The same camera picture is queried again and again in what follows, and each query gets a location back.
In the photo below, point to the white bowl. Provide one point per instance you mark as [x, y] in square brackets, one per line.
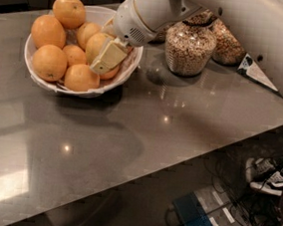
[99, 15]

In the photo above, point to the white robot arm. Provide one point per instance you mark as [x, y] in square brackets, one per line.
[256, 24]

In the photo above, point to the white sneaker far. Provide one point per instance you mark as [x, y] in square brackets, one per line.
[257, 168]

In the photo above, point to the blue box on floor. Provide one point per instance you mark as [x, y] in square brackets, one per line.
[190, 212]

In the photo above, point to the left glass cereal jar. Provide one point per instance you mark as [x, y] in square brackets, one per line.
[160, 37]

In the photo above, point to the small orange center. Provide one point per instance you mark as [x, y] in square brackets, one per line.
[75, 55]

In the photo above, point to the middle glass cereal jar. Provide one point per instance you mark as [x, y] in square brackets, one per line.
[189, 45]

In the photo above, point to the black white sneaker near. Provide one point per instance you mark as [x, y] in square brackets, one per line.
[272, 185]

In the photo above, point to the orange top back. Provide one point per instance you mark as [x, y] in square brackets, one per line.
[71, 13]

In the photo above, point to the white allergens sign card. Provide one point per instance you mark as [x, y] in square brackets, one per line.
[250, 70]

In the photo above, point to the right glass cereal jar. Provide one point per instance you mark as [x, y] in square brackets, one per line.
[228, 50]

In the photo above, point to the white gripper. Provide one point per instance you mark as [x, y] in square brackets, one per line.
[129, 20]

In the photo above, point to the glass cereal jar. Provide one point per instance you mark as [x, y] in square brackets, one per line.
[228, 50]
[189, 45]
[160, 37]

